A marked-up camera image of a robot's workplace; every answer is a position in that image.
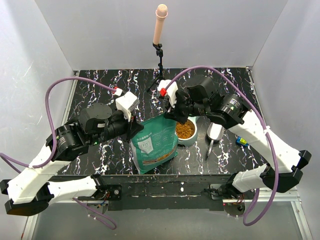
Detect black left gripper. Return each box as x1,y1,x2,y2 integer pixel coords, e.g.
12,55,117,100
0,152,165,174
88,106,144,147

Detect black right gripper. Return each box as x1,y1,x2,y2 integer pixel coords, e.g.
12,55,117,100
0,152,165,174
165,90,209,124

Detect green pet food bag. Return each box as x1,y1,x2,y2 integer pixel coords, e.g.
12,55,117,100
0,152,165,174
130,114,178,174

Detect silver metal scoop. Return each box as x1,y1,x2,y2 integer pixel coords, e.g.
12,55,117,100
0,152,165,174
206,122,225,158

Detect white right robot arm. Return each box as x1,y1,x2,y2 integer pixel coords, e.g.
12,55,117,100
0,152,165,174
157,76,312,199

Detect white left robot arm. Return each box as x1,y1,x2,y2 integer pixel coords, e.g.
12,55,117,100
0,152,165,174
0,103,144,217

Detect teal double pet bowl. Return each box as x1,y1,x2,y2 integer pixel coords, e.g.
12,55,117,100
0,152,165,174
175,116,199,147

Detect blue yellow small toy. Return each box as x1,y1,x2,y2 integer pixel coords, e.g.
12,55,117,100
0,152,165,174
236,136,249,147

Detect black tripod stand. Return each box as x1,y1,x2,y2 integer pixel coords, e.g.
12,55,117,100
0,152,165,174
146,42,168,94

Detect beige microphone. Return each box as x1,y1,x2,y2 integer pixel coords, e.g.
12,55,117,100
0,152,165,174
152,4,168,45

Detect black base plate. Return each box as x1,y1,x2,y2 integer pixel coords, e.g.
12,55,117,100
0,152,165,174
77,174,248,211

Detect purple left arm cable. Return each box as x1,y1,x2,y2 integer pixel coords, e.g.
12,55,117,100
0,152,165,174
0,76,123,230

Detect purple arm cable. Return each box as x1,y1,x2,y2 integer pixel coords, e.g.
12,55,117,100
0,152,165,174
164,65,280,227
0,76,123,230

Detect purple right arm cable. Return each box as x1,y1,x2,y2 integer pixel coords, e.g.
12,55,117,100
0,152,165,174
164,65,280,227

